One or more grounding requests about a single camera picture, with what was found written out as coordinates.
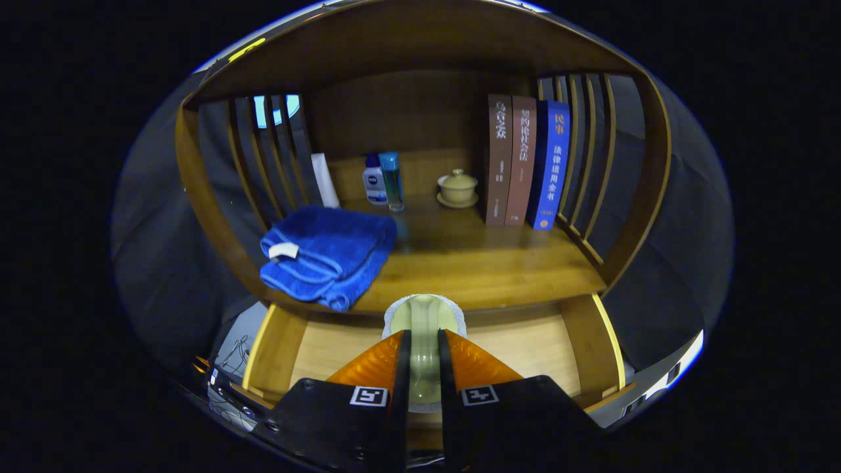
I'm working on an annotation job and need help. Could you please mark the wooden drawer with black knob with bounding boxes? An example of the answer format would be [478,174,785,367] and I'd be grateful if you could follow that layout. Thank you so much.
[242,292,637,451]

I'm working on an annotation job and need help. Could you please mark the reddish brown book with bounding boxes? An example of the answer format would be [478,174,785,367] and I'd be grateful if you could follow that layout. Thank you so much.
[505,96,537,227]

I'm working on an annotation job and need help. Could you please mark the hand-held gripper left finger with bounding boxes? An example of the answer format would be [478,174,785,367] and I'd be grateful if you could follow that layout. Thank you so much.
[253,330,412,473]

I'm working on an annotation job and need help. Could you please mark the white bottle with blue cap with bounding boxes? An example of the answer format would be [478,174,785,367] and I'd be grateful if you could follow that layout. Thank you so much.
[362,154,388,205]

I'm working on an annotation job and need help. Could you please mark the white tube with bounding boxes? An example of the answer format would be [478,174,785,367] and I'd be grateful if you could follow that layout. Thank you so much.
[311,152,341,209]

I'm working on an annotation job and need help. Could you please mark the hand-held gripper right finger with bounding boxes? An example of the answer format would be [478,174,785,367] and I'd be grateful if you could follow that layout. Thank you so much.
[438,330,605,473]

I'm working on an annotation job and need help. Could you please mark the wooden countertop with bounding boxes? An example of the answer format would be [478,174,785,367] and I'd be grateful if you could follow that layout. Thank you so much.
[263,194,606,315]

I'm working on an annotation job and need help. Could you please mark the thin floor cables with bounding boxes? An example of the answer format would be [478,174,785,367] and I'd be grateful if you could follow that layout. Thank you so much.
[217,334,257,378]

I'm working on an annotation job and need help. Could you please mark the dark brown book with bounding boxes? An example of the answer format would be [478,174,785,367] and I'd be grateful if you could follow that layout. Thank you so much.
[485,94,514,227]

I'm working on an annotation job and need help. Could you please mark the teal bottle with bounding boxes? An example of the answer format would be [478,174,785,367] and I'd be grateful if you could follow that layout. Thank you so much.
[379,152,405,212]

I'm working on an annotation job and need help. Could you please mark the beige lidded tea cup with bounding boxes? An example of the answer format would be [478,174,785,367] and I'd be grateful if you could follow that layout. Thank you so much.
[437,169,479,209]

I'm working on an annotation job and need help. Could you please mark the wooden cabinet with slatted shelf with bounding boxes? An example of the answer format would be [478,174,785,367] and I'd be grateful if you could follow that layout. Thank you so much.
[174,0,672,461]

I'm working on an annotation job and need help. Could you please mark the green brush with white base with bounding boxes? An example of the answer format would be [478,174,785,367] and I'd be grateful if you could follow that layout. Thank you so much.
[383,294,467,415]

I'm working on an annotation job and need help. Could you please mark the folded blue towel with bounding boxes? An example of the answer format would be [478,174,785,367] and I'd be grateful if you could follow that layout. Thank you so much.
[260,206,398,312]

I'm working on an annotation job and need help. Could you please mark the blue book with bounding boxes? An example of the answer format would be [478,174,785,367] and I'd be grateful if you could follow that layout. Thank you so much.
[528,100,570,231]

